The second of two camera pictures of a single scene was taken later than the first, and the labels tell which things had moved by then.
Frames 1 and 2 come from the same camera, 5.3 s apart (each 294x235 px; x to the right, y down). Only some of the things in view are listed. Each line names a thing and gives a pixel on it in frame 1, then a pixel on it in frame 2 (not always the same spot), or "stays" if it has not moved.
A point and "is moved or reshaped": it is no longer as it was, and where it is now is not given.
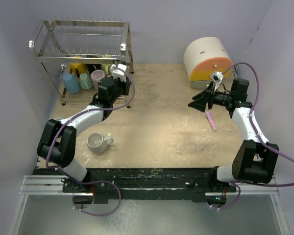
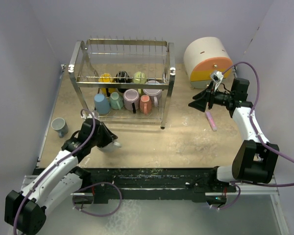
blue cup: x=71 y=83 is moved or reshaped
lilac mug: x=113 y=70 → x=155 y=94
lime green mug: x=106 y=68 → x=139 y=78
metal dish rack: x=88 y=58 → x=125 y=78
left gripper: x=126 y=85 → x=109 y=136
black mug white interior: x=91 y=67 is moved or reshaped
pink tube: x=211 y=120 stays
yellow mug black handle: x=79 y=68 is moved or reshaped
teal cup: x=85 y=82 is moved or reshaped
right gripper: x=200 y=104 stays
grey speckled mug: x=97 y=143 is moved or reshaped
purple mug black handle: x=96 y=75 → x=131 y=99
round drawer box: x=203 y=56 stays
